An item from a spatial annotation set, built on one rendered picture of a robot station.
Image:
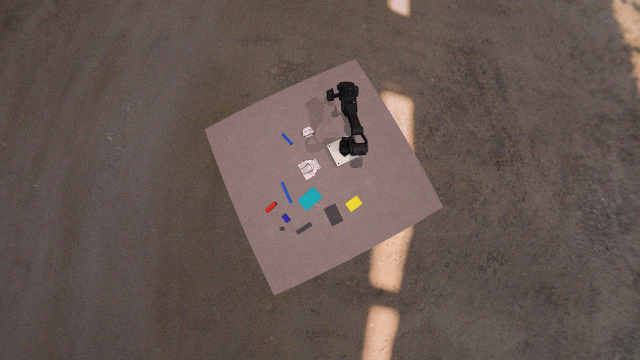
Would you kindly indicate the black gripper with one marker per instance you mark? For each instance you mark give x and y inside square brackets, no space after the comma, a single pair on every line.
[331,95]

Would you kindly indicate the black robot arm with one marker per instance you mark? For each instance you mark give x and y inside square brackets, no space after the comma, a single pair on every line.
[348,145]

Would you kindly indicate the dark grey flat bar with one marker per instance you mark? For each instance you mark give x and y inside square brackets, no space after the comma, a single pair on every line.
[305,227]

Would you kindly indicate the red rectangular bar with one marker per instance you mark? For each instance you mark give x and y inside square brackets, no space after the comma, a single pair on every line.
[270,207]

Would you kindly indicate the teal flat rectangular plate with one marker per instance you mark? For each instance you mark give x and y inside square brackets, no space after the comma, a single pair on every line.
[309,198]

